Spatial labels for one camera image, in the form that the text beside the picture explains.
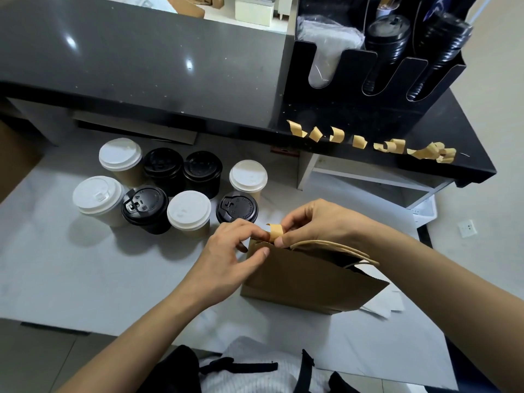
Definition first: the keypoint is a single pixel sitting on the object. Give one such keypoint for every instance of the person's right hand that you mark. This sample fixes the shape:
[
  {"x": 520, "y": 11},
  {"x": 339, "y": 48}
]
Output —
[{"x": 327, "y": 223}]

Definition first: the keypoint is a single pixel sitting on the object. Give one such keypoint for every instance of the person's left hand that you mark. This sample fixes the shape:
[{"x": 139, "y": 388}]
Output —
[{"x": 225, "y": 266}]

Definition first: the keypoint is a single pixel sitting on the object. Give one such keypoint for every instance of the single tan tape strip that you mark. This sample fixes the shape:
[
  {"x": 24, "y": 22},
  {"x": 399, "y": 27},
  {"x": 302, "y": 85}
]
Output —
[{"x": 277, "y": 231}]

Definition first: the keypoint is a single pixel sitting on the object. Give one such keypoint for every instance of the brown paper bag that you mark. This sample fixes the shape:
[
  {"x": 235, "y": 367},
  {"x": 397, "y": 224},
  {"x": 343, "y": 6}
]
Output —
[
  {"x": 16, "y": 159},
  {"x": 311, "y": 282}
]

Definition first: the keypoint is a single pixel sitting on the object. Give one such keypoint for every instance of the stack of white paper sheets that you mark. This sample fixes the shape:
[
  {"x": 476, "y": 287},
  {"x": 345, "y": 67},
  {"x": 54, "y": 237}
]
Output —
[{"x": 385, "y": 303}]

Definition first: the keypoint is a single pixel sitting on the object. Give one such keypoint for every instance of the group of lidded coffee cups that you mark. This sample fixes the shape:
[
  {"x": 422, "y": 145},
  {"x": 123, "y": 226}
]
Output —
[{"x": 96, "y": 196}]

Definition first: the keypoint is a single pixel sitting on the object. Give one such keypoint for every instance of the person's right forearm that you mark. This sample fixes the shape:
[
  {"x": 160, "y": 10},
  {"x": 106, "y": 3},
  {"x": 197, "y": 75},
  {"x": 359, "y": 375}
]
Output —
[{"x": 458, "y": 307}]

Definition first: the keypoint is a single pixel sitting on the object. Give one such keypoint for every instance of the person's left forearm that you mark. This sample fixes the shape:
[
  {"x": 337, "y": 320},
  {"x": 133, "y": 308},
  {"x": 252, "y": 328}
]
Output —
[{"x": 131, "y": 348}]

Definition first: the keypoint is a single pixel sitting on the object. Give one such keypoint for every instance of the person's white shirt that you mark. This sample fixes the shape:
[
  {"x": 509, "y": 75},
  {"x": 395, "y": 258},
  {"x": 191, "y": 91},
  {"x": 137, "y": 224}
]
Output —
[{"x": 254, "y": 360}]

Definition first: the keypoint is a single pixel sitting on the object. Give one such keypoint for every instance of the row of tan tape strips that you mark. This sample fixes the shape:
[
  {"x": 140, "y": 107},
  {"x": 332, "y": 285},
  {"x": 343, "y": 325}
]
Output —
[{"x": 337, "y": 135}]

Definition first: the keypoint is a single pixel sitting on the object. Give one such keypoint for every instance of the white small appliance on floor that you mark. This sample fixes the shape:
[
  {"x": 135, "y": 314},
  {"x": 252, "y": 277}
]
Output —
[{"x": 426, "y": 210}]

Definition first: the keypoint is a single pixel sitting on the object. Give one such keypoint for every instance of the black acrylic organizer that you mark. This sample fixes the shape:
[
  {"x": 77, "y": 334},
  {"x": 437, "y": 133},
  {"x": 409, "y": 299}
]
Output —
[{"x": 344, "y": 106}]

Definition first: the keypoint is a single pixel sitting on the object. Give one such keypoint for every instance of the black body harness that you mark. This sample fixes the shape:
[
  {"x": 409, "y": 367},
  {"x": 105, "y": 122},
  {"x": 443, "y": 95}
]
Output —
[{"x": 168, "y": 372}]

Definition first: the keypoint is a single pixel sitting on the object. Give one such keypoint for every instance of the plastic wrapped white pack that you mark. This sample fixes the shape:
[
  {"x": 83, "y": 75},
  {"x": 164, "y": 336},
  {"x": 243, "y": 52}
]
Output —
[{"x": 327, "y": 41}]

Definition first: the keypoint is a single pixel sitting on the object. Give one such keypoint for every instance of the white box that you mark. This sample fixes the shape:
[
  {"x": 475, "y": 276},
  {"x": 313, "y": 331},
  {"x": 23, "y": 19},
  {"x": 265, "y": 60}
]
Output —
[{"x": 254, "y": 10}]

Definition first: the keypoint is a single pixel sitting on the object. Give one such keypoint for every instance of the white support panel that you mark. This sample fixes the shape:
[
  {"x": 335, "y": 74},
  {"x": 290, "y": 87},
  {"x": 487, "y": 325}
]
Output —
[{"x": 41, "y": 118}]

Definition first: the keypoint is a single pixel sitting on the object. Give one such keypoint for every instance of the white wall socket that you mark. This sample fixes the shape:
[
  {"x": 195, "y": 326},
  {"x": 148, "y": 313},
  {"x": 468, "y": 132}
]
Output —
[{"x": 467, "y": 228}]

